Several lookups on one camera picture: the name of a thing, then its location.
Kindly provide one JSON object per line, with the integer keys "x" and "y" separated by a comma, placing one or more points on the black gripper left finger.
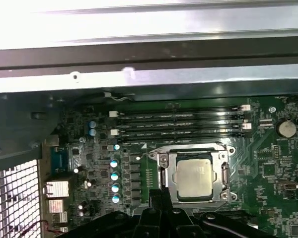
{"x": 151, "y": 223}

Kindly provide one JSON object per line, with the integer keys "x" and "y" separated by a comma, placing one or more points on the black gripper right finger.
{"x": 176, "y": 223}

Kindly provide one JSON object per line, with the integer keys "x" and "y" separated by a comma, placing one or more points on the silver square CPU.
{"x": 193, "y": 178}

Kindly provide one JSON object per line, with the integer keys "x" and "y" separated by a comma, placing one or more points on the metal socket cover frame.
{"x": 172, "y": 161}

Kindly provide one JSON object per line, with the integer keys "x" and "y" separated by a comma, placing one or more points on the RAM slot black latches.
{"x": 178, "y": 136}
{"x": 178, "y": 120}

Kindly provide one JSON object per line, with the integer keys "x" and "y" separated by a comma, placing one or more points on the CPU socket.
{"x": 230, "y": 149}

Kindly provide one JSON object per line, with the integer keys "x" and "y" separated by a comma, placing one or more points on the RAM slot white latches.
{"x": 178, "y": 112}
{"x": 178, "y": 127}

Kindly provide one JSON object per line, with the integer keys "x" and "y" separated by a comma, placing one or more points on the green motherboard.
{"x": 275, "y": 198}

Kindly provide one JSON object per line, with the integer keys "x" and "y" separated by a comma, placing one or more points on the white connector plug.
{"x": 106, "y": 94}

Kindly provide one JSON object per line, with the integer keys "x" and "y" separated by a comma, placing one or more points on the round coin battery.
{"x": 285, "y": 127}

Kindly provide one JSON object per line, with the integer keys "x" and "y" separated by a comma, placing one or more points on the black open PC case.
{"x": 15, "y": 138}

